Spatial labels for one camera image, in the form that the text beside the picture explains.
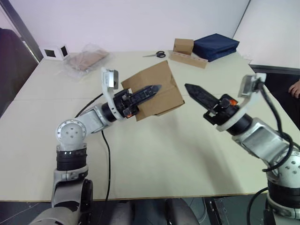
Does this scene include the black metal frame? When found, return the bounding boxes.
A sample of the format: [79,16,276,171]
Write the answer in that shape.
[203,196,267,225]

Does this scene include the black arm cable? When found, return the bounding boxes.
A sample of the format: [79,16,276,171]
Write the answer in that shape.
[248,78,300,225]
[75,93,111,202]

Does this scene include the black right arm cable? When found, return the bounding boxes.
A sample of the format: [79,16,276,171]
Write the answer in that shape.
[248,78,300,225]

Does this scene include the white cube with black squares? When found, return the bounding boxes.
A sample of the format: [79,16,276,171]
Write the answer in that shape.
[43,44,71,61]

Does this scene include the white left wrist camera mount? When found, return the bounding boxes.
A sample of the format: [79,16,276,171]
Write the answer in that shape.
[100,67,126,120]

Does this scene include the brown cardboard box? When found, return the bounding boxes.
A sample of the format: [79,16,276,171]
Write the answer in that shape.
[120,60,186,122]

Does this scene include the black side table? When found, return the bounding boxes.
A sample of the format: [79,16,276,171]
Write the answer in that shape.
[250,64,300,132]

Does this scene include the dark rounded shape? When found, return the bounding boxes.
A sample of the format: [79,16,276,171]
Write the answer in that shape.
[165,198,203,225]

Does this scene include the plastic bag of flat cardboard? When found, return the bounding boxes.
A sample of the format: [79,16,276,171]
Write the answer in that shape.
[62,42,115,82]

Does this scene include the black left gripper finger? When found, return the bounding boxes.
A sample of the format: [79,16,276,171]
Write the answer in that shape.
[131,84,163,106]

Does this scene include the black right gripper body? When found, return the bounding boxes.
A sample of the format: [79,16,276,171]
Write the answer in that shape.
[203,93,240,127]

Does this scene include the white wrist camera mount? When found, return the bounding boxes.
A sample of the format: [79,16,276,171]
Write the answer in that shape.
[215,72,268,132]
[100,67,126,120]

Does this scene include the long cardboard block with holes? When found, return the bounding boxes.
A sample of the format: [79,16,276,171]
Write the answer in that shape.
[169,51,209,69]

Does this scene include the dark maroon seat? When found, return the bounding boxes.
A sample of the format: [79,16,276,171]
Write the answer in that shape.
[0,27,39,118]

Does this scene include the small closed cardboard box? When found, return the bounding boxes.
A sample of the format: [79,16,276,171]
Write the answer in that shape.
[173,38,195,56]

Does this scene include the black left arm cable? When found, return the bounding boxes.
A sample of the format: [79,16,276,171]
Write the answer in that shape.
[75,93,111,202]

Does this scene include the dark grey wall post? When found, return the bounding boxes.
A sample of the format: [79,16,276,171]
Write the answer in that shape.
[0,0,45,64]

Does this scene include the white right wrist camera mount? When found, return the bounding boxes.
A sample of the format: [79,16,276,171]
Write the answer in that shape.
[215,72,268,132]

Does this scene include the black handled scissors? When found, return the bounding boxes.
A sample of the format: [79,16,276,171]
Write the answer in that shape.
[142,50,166,59]

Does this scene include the navy blue fabric bundle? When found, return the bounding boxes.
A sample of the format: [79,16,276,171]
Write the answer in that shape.
[193,33,240,63]

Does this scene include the bystander bare hand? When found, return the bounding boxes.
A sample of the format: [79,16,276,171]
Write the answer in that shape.
[288,78,300,99]

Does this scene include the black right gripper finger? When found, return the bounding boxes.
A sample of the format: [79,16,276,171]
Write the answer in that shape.
[184,83,220,104]
[186,88,218,111]

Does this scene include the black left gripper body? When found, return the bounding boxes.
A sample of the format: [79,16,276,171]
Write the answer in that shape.
[113,90,141,118]

